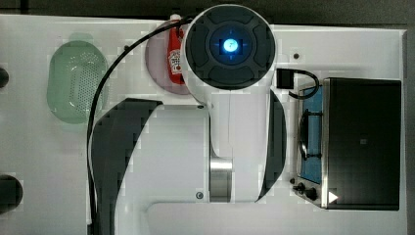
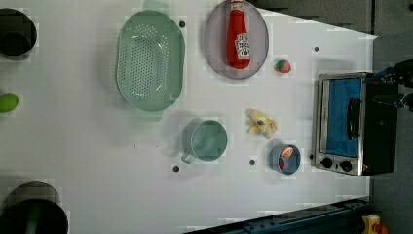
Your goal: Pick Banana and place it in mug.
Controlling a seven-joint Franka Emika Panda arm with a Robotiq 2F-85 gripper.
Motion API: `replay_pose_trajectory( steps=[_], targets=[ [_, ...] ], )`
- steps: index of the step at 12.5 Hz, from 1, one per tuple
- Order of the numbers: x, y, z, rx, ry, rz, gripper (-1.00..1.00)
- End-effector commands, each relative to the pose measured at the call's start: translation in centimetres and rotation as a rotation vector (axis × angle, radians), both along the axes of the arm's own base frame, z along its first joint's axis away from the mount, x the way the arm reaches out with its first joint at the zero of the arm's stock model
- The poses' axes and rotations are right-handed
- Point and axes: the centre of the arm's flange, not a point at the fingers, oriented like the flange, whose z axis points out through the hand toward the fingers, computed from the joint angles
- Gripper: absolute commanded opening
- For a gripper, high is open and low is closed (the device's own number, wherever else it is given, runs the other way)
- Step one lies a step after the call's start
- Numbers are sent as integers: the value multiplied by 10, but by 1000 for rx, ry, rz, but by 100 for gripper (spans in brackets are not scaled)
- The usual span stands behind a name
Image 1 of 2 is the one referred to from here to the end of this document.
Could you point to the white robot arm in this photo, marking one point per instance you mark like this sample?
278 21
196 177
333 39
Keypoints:
228 147

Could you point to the black round object lower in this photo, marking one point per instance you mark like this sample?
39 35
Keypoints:
11 193

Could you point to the green plastic colander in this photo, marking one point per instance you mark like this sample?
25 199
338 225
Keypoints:
75 71

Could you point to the silver black toaster oven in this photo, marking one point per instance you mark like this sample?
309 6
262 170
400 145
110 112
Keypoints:
349 144

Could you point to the black round object upper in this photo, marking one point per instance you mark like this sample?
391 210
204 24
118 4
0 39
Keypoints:
4 78

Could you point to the black round object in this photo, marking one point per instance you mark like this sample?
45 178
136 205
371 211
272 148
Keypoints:
4 78
11 193

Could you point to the grey round plate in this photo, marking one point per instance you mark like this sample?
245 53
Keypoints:
155 57

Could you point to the red ketchup bottle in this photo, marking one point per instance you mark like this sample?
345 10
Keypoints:
175 36

